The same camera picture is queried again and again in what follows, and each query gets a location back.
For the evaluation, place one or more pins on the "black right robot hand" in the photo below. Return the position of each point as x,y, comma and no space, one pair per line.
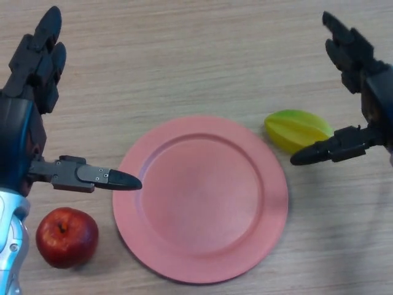
379,101

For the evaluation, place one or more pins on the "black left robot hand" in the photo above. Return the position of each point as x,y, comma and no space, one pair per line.
18,129

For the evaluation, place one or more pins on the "yellow starfruit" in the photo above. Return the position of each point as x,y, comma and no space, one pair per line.
291,129

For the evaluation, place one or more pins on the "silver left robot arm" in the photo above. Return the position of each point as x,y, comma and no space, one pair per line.
10,246

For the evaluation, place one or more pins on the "pink round plate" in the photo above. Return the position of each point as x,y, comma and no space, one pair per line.
199,199

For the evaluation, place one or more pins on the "red apple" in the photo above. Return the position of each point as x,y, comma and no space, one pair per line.
67,239

